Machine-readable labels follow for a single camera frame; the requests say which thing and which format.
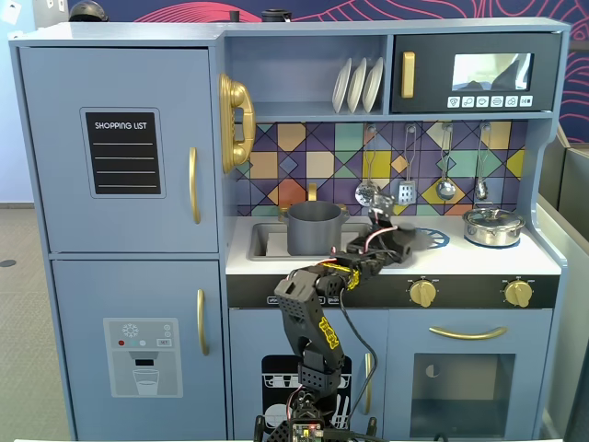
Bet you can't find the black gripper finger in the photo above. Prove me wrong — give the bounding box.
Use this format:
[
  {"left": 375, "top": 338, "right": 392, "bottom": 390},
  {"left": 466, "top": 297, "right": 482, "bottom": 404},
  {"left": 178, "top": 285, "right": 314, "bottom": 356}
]
[{"left": 389, "top": 228, "right": 416, "bottom": 258}]

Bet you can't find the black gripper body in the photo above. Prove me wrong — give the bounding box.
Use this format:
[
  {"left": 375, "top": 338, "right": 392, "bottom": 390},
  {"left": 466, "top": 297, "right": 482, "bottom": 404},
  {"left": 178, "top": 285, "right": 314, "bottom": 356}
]
[{"left": 345, "top": 232, "right": 395, "bottom": 267}]

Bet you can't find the gray lid with knob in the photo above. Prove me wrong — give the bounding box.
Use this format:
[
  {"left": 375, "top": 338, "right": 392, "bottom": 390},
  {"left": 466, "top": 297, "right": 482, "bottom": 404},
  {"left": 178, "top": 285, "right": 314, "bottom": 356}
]
[{"left": 396, "top": 223, "right": 437, "bottom": 253}]

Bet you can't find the red and black robot base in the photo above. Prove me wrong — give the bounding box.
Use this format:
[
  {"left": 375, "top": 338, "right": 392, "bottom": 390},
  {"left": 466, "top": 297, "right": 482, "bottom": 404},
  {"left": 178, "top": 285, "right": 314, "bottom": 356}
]
[{"left": 254, "top": 390, "right": 379, "bottom": 442}]

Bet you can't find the steel pot with lid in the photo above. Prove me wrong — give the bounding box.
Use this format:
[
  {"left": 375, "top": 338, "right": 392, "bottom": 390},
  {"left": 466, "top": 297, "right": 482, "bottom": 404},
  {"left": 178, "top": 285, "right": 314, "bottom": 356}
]
[{"left": 462, "top": 206, "right": 526, "bottom": 248}]

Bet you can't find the metal slotted spatula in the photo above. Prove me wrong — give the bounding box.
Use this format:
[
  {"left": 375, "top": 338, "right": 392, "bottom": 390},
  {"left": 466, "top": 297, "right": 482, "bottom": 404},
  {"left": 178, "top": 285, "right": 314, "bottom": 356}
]
[{"left": 398, "top": 123, "right": 419, "bottom": 206}]

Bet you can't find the gold stove knob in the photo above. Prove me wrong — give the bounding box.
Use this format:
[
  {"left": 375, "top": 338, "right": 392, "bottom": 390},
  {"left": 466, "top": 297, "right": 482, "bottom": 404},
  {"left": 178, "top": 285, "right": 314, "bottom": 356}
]
[
  {"left": 503, "top": 278, "right": 535, "bottom": 308},
  {"left": 409, "top": 278, "right": 438, "bottom": 308}
]

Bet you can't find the metal skimmer utensil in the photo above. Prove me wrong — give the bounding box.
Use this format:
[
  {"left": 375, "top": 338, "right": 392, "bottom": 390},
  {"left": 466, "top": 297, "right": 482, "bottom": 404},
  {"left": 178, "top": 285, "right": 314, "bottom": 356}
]
[{"left": 354, "top": 123, "right": 380, "bottom": 207}]

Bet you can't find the gray pot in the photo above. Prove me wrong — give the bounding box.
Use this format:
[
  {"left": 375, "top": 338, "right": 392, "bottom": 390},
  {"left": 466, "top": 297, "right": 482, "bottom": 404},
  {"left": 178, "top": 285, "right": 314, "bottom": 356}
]
[{"left": 281, "top": 201, "right": 350, "bottom": 256}]

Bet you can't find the metal ladle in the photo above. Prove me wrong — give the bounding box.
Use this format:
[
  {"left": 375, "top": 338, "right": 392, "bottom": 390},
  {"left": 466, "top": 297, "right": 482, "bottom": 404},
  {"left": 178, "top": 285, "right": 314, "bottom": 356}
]
[{"left": 435, "top": 122, "right": 456, "bottom": 202}]

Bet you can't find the gold toy faucet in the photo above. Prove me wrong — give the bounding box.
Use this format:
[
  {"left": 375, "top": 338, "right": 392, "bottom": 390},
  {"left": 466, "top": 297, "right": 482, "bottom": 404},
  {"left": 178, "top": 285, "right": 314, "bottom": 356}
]
[{"left": 275, "top": 182, "right": 350, "bottom": 222}]

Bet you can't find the small metal spoon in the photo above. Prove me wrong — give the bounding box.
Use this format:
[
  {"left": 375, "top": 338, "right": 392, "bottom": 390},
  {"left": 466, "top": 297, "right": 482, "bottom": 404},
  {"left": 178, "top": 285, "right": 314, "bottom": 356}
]
[{"left": 474, "top": 122, "right": 491, "bottom": 201}]

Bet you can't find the gray sink basin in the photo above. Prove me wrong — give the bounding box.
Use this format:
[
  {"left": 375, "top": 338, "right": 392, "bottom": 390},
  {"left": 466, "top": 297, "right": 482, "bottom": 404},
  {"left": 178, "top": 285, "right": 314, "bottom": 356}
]
[{"left": 248, "top": 222, "right": 375, "bottom": 262}]

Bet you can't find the colourful tile backsplash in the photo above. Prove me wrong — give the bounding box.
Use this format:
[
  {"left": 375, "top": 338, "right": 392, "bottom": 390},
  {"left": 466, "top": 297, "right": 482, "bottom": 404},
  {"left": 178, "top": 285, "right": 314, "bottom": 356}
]
[{"left": 235, "top": 121, "right": 528, "bottom": 217}]

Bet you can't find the blue dishwasher door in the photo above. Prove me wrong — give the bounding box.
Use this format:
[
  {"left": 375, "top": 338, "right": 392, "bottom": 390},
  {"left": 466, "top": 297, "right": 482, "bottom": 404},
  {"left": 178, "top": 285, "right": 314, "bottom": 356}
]
[{"left": 228, "top": 308, "right": 388, "bottom": 441}]

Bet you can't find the white toy plate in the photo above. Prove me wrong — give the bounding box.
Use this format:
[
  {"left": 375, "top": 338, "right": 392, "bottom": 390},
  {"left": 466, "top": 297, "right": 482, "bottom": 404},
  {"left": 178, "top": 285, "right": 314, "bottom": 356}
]
[
  {"left": 331, "top": 57, "right": 353, "bottom": 114},
  {"left": 347, "top": 57, "right": 369, "bottom": 114},
  {"left": 362, "top": 56, "right": 386, "bottom": 114}
]

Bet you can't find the black toy microwave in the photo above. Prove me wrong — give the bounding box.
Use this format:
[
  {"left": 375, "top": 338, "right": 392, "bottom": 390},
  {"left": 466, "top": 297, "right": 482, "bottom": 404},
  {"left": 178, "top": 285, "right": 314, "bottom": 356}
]
[{"left": 389, "top": 31, "right": 563, "bottom": 115}]

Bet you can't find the blue oven door with window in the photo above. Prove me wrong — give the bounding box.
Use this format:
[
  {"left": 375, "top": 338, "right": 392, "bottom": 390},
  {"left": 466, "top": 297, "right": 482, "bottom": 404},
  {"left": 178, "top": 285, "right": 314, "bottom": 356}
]
[{"left": 386, "top": 308, "right": 553, "bottom": 438}]

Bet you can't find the gold toy phone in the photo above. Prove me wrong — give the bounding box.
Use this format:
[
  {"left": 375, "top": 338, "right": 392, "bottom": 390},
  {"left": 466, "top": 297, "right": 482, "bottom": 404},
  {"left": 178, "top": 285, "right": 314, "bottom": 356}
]
[{"left": 218, "top": 73, "right": 257, "bottom": 175}]

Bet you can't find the blue toy kitchen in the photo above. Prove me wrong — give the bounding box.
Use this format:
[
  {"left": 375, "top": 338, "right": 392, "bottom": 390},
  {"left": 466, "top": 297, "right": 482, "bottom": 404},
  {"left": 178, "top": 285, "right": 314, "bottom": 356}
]
[{"left": 7, "top": 17, "right": 572, "bottom": 442}]

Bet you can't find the gray water dispenser sticker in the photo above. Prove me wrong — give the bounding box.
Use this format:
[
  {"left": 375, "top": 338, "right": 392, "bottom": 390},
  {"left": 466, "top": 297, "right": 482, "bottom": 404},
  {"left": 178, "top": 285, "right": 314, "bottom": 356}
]
[{"left": 102, "top": 317, "right": 184, "bottom": 399}]

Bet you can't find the black shopping list board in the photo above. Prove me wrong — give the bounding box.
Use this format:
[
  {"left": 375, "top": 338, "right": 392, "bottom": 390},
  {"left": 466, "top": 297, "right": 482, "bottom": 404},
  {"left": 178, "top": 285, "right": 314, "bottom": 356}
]
[{"left": 79, "top": 107, "right": 167, "bottom": 200}]

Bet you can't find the blue fridge door with dispenser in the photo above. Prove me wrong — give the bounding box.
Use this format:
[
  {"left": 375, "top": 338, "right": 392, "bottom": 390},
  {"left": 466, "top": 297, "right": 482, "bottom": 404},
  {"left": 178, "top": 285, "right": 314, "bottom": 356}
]
[{"left": 51, "top": 259, "right": 228, "bottom": 441}]

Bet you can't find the blue fridge door with list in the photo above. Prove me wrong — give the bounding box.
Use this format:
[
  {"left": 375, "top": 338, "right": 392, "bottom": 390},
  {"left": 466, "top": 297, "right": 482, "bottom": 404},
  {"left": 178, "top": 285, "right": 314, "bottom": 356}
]
[{"left": 17, "top": 45, "right": 220, "bottom": 254}]

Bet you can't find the black helmet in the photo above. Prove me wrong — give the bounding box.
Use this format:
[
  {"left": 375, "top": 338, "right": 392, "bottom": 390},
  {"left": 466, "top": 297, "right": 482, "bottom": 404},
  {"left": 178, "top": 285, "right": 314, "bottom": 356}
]
[{"left": 67, "top": 0, "right": 110, "bottom": 23}]

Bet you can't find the red white servo wire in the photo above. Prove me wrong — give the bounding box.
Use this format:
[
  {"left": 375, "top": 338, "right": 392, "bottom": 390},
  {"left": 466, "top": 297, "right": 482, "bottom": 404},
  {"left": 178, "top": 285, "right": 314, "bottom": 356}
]
[{"left": 363, "top": 210, "right": 399, "bottom": 255}]

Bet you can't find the small wrist camera board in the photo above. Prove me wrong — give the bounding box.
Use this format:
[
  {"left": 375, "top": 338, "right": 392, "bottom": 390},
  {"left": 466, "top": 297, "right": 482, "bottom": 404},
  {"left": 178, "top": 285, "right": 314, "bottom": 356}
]
[{"left": 370, "top": 192, "right": 398, "bottom": 216}]

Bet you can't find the black usb cable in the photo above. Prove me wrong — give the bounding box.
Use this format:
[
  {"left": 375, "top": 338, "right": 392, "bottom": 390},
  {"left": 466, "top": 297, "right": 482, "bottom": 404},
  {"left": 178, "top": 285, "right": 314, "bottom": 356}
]
[{"left": 338, "top": 294, "right": 379, "bottom": 434}]

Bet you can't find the gold oven handle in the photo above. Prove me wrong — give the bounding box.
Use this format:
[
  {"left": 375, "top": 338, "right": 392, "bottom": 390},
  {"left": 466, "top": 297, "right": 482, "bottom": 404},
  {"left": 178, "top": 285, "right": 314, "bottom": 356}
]
[{"left": 428, "top": 325, "right": 509, "bottom": 341}]

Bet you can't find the gold dishwasher handle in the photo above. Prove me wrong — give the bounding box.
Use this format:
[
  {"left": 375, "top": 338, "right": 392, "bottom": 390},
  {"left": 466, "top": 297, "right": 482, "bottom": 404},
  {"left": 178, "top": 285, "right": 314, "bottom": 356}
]
[{"left": 363, "top": 352, "right": 374, "bottom": 415}]

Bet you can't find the gold microwave handle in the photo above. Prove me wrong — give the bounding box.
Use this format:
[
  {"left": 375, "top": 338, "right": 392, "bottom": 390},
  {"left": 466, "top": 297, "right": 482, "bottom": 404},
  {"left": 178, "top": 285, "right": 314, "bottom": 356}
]
[{"left": 400, "top": 51, "right": 416, "bottom": 99}]

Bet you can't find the short gold fridge handle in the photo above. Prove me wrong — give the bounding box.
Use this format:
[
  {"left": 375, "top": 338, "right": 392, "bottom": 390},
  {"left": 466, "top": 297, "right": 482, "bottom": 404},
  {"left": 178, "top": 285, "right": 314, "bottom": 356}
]
[{"left": 196, "top": 288, "right": 211, "bottom": 356}]

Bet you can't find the long gold fridge handle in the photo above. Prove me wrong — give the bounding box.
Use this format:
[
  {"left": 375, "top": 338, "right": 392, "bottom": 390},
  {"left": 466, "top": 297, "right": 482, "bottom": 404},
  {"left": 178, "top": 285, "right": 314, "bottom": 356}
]
[{"left": 188, "top": 146, "right": 202, "bottom": 226}]

